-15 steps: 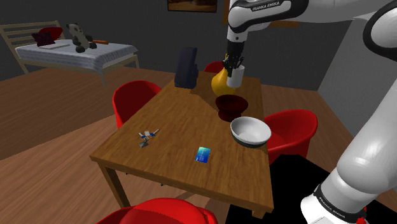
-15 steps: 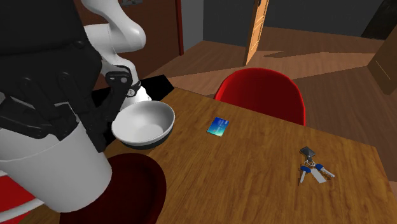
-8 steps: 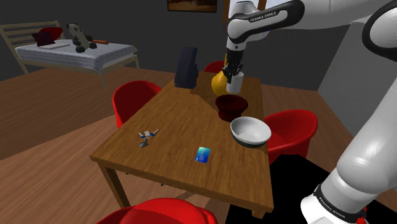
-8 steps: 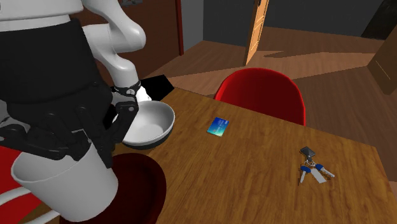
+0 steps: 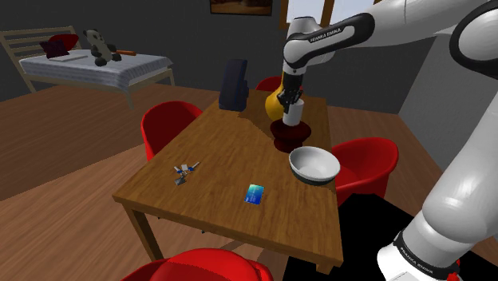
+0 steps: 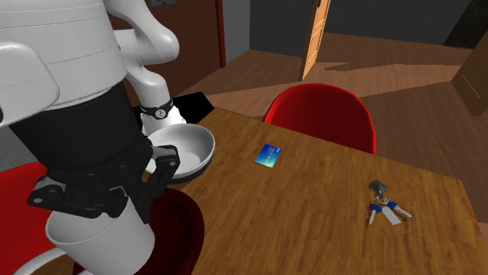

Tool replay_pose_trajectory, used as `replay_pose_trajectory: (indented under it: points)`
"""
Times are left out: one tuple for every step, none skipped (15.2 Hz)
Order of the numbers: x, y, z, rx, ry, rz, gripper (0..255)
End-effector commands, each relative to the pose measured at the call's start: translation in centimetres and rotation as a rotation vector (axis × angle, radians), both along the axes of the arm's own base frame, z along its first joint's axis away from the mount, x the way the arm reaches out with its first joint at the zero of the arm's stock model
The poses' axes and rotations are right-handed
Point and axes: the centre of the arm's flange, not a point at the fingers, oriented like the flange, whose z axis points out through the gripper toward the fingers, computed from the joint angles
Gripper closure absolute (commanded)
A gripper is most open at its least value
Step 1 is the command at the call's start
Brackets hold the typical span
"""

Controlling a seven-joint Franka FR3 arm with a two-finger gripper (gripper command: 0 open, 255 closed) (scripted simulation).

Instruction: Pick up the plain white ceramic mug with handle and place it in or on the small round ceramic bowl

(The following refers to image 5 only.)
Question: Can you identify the red chair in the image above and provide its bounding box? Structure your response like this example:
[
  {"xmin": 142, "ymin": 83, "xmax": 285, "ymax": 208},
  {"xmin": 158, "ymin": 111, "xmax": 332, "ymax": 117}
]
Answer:
[
  {"xmin": 120, "ymin": 247, "xmax": 275, "ymax": 281},
  {"xmin": 255, "ymin": 75, "xmax": 283, "ymax": 93},
  {"xmin": 140, "ymin": 101, "xmax": 204, "ymax": 162},
  {"xmin": 330, "ymin": 137, "xmax": 400, "ymax": 208}
]

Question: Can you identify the yellow round vase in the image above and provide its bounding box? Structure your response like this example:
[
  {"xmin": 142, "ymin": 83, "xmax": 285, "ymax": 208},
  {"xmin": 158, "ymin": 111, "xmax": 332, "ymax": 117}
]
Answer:
[{"xmin": 264, "ymin": 86, "xmax": 287, "ymax": 122}]

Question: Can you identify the white cylindrical cup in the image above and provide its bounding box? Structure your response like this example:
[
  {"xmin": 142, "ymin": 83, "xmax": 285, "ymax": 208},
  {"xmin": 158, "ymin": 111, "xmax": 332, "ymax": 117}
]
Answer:
[{"xmin": 282, "ymin": 98, "xmax": 304, "ymax": 127}]

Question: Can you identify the wooden framed window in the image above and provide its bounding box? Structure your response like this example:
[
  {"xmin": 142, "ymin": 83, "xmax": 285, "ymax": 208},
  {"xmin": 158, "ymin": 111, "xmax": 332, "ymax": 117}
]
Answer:
[{"xmin": 279, "ymin": 0, "xmax": 383, "ymax": 31}]

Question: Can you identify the white bowl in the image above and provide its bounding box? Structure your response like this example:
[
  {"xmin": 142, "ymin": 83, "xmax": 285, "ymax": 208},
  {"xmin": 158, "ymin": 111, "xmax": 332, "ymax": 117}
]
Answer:
[{"xmin": 288, "ymin": 145, "xmax": 342, "ymax": 187}]

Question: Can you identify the wooden table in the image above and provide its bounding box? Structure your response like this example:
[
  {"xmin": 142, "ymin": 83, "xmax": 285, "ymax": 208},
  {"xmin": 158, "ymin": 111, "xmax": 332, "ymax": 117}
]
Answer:
[{"xmin": 112, "ymin": 89, "xmax": 346, "ymax": 275}]

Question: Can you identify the blue card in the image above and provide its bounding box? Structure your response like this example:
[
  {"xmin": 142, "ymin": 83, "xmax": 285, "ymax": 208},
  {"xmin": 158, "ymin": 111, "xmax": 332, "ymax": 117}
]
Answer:
[{"xmin": 243, "ymin": 183, "xmax": 266, "ymax": 206}]

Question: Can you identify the black robot stand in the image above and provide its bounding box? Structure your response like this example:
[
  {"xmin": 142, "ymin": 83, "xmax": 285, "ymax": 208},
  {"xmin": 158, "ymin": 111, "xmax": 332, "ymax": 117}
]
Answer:
[{"xmin": 282, "ymin": 193, "xmax": 498, "ymax": 281}]

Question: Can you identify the wooden bed with grey cover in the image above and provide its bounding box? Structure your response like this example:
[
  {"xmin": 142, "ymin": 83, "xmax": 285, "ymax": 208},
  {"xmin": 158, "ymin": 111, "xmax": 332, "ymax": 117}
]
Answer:
[{"xmin": 0, "ymin": 25, "xmax": 176, "ymax": 111}]

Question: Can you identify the framed wall picture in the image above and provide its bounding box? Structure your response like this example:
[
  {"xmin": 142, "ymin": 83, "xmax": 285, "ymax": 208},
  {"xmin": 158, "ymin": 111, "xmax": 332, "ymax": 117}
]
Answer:
[{"xmin": 209, "ymin": 0, "xmax": 274, "ymax": 17}]

